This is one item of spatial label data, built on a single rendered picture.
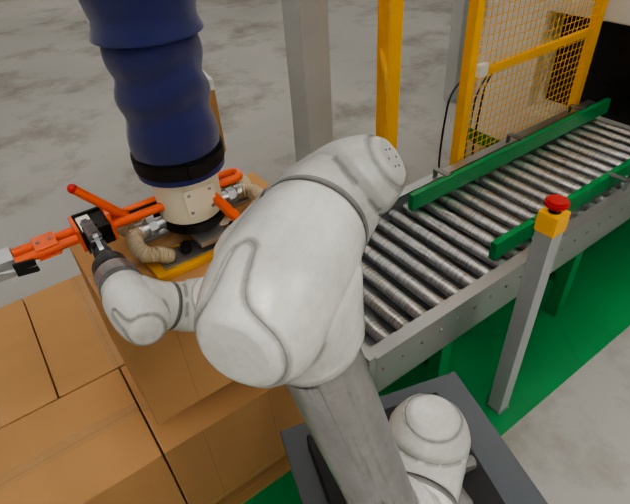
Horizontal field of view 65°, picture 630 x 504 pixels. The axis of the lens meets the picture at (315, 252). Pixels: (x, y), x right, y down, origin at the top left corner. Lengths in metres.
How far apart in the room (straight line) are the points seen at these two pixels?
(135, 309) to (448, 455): 0.62
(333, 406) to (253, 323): 0.20
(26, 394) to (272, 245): 1.57
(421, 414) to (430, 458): 0.08
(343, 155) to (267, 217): 0.13
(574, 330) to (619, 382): 0.31
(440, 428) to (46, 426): 1.26
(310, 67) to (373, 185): 2.08
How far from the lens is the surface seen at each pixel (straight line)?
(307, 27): 2.55
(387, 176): 0.56
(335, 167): 0.55
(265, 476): 2.10
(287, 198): 0.50
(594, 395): 2.51
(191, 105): 1.18
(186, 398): 1.49
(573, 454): 2.31
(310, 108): 2.67
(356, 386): 0.58
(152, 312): 0.97
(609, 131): 3.31
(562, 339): 2.67
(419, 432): 0.96
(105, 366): 1.89
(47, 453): 1.77
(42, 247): 1.29
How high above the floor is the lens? 1.88
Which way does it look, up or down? 39 degrees down
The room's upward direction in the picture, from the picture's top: 4 degrees counter-clockwise
